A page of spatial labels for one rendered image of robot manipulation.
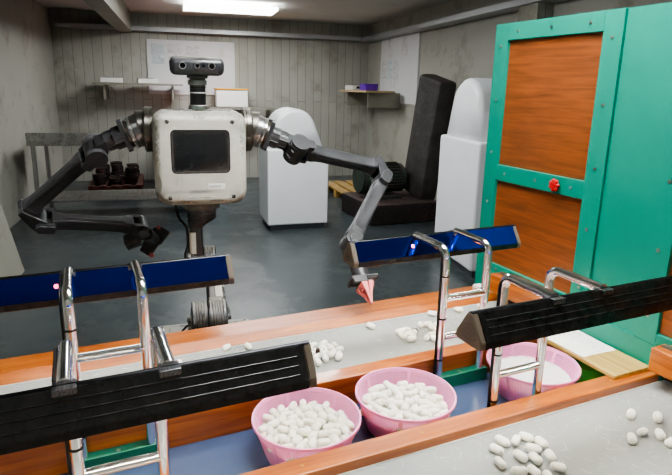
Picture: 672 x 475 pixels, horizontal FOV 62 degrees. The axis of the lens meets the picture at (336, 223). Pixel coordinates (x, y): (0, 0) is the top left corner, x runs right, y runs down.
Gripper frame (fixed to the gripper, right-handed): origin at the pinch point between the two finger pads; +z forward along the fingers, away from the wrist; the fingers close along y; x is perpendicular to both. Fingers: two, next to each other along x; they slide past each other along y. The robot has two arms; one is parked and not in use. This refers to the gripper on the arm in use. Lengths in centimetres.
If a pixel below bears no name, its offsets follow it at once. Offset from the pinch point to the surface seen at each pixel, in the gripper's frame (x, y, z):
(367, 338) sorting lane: 0.9, -5.5, 12.8
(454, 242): -33.1, 17.6, 0.1
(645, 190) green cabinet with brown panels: -67, 61, 10
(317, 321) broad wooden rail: 7.9, -17.9, 0.8
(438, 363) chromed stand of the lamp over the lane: -17.7, 4.5, 31.8
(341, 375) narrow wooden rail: -15.7, -25.4, 29.1
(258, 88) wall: 441, 180, -639
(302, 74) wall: 415, 254, -647
